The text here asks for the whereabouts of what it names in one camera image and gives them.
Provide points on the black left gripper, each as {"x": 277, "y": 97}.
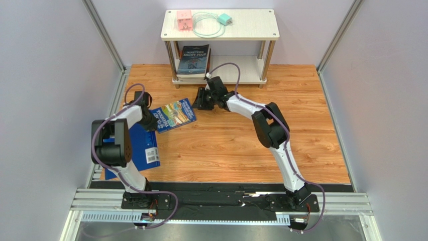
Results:
{"x": 152, "y": 125}

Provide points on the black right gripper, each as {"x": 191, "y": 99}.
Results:
{"x": 203, "y": 101}

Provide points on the blue 91-storey treehouse book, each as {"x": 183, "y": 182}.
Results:
{"x": 174, "y": 115}

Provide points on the light blue treehouse book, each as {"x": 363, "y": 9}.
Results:
{"x": 191, "y": 80}

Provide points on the dark nineteen eighty-four book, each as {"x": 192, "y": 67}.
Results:
{"x": 194, "y": 59}

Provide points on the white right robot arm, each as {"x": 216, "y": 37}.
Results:
{"x": 270, "y": 126}

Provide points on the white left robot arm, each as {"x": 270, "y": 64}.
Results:
{"x": 138, "y": 192}

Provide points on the blue clip file folder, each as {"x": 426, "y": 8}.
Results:
{"x": 140, "y": 150}

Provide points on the pink power cube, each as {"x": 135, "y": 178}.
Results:
{"x": 184, "y": 20}

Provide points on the mint green charger plug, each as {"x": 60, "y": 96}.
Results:
{"x": 224, "y": 19}

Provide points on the white two-tier shelf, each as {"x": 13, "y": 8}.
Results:
{"x": 248, "y": 25}

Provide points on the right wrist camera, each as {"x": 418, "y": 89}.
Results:
{"x": 208, "y": 76}

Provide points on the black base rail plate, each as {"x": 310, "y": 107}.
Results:
{"x": 219, "y": 201}

